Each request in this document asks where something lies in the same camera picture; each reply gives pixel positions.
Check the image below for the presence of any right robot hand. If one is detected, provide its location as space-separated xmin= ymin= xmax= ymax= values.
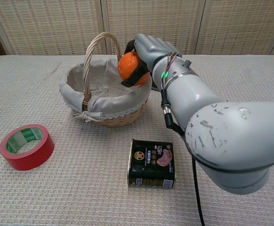
xmin=120 ymin=33 xmax=182 ymax=87

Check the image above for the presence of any orange fruit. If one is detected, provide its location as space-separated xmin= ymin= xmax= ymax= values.
xmin=118 ymin=51 xmax=150 ymax=86

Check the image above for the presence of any white fabric-lined basket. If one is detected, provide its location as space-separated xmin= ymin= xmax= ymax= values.
xmin=58 ymin=32 xmax=152 ymax=128

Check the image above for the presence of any bamboo folding screen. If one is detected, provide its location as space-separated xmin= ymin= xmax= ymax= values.
xmin=0 ymin=0 xmax=274 ymax=56

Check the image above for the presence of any black luncheon meat can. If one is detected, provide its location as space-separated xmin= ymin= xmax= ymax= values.
xmin=126 ymin=138 xmax=175 ymax=189

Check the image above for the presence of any white woven tablecloth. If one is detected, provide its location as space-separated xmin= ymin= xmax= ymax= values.
xmin=0 ymin=54 xmax=274 ymax=226

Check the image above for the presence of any red tape roll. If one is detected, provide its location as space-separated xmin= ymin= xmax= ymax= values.
xmin=0 ymin=124 xmax=55 ymax=171

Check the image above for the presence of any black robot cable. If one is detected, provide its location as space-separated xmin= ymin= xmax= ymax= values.
xmin=192 ymin=156 xmax=206 ymax=226

